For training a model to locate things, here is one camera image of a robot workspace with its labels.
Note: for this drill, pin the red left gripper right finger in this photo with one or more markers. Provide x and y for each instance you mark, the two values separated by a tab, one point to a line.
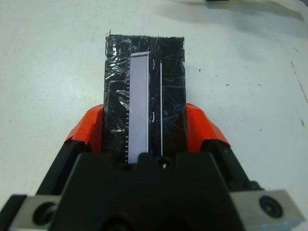
202	130

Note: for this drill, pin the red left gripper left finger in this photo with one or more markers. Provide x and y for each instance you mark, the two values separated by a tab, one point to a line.
89	130

